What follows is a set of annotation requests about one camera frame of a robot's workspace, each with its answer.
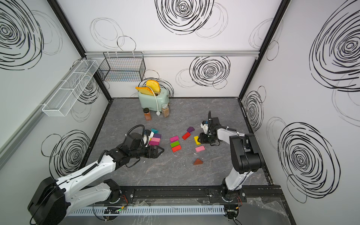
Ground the white wire shelf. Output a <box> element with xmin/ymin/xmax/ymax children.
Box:
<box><xmin>42</xmin><ymin>60</ymin><xmax>100</xmax><ymax>117</ymax></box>

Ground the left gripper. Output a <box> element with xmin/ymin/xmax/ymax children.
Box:
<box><xmin>130</xmin><ymin>144</ymin><xmax>165</xmax><ymax>159</ymax></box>

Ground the light pink block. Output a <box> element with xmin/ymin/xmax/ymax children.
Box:
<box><xmin>196</xmin><ymin>146</ymin><xmax>205</xmax><ymax>152</ymax></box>
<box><xmin>151</xmin><ymin>137</ymin><xmax>160</xmax><ymax>143</ymax></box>

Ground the yellow toast slice back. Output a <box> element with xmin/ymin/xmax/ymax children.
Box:
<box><xmin>146</xmin><ymin>80</ymin><xmax>161</xmax><ymax>94</ymax></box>

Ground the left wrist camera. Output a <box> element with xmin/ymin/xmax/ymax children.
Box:
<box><xmin>143</xmin><ymin>129</ymin><xmax>154</xmax><ymax>147</ymax></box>

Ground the magenta block bottom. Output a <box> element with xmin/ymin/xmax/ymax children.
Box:
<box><xmin>170</xmin><ymin>136</ymin><xmax>179</xmax><ymax>143</ymax></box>

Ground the teal triangle block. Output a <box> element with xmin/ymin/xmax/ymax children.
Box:
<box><xmin>151</xmin><ymin>128</ymin><xmax>158</xmax><ymax>134</ymax></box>

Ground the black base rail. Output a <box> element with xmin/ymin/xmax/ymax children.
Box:
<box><xmin>120</xmin><ymin>185</ymin><xmax>283</xmax><ymax>203</ymax></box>

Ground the grey slotted cable duct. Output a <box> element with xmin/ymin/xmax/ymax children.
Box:
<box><xmin>70</xmin><ymin>205</ymin><xmax>225</xmax><ymax>218</ymax></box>

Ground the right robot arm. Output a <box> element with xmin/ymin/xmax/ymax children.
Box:
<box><xmin>198</xmin><ymin>116</ymin><xmax>264</xmax><ymax>201</ymax></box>

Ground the red block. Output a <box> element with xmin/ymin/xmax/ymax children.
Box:
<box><xmin>182</xmin><ymin>132</ymin><xmax>191</xmax><ymax>140</ymax></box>
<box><xmin>172</xmin><ymin>145</ymin><xmax>182</xmax><ymax>152</ymax></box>

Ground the white toaster cable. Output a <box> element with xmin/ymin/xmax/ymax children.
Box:
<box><xmin>147</xmin><ymin>85</ymin><xmax>161</xmax><ymax>116</ymax></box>

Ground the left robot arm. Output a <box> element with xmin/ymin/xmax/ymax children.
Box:
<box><xmin>28</xmin><ymin>133</ymin><xmax>165</xmax><ymax>225</ymax></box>

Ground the black wire basket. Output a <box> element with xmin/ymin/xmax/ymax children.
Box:
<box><xmin>98</xmin><ymin>52</ymin><xmax>146</xmax><ymax>82</ymax></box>

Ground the magenta block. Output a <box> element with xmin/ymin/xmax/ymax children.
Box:
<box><xmin>149</xmin><ymin>141</ymin><xmax>159</xmax><ymax>146</ymax></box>
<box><xmin>170</xmin><ymin>136</ymin><xmax>179</xmax><ymax>143</ymax></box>

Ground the yellow toast slice front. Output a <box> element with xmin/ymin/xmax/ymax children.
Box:
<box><xmin>136</xmin><ymin>86</ymin><xmax>155</xmax><ymax>96</ymax></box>

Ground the mint green toaster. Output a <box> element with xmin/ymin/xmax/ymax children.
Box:
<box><xmin>138</xmin><ymin>88</ymin><xmax>170</xmax><ymax>112</ymax></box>

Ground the green block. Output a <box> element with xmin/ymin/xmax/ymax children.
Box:
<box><xmin>170</xmin><ymin>141</ymin><xmax>180</xmax><ymax>148</ymax></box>

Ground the brown spice jar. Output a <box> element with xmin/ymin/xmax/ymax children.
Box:
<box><xmin>143</xmin><ymin>108</ymin><xmax>152</xmax><ymax>121</ymax></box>

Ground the brown triangle block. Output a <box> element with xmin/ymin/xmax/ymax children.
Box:
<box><xmin>193</xmin><ymin>159</ymin><xmax>203</xmax><ymax>165</ymax></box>

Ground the yellow block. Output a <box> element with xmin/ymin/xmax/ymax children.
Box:
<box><xmin>194</xmin><ymin>136</ymin><xmax>201</xmax><ymax>145</ymax></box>

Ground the yellow toast slice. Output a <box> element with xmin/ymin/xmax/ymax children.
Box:
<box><xmin>136</xmin><ymin>86</ymin><xmax>155</xmax><ymax>96</ymax></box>
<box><xmin>146</xmin><ymin>80</ymin><xmax>161</xmax><ymax>94</ymax></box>

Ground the beige spice jar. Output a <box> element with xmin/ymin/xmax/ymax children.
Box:
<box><xmin>162</xmin><ymin>104</ymin><xmax>170</xmax><ymax>118</ymax></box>

